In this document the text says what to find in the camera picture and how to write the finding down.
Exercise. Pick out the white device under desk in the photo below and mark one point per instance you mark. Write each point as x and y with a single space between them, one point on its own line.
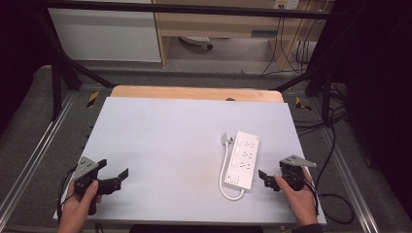
197 40

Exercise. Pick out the black curtain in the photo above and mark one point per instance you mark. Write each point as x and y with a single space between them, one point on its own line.
379 97
19 48

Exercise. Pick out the pale grey work board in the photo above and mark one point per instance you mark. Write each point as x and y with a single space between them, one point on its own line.
162 155

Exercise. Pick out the white plug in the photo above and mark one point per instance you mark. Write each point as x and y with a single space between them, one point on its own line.
227 138

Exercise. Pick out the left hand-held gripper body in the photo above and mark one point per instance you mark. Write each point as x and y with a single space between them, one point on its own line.
85 168

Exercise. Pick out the white power strip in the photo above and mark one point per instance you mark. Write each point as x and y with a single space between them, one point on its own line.
243 164

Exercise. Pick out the white cabinet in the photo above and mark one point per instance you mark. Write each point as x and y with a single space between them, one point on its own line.
103 35

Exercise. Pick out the aluminium floor rail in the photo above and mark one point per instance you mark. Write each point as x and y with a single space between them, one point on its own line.
351 181
32 155

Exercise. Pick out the wooden desk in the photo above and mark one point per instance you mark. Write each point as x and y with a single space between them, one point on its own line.
223 27

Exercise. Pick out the wooden table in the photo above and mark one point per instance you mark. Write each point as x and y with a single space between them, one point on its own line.
194 93

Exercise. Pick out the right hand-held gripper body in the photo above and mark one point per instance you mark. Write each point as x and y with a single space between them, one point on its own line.
293 173

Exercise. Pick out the person's left hand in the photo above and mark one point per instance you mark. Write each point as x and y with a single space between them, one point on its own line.
75 210

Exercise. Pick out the white wall socket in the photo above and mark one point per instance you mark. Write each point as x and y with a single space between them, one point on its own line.
286 4

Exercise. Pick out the black metal frame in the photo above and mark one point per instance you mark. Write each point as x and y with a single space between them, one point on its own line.
58 84

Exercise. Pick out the person's right hand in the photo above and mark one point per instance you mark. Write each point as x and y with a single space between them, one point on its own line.
301 204

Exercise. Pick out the dark clothing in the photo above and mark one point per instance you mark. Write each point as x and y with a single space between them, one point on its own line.
194 229

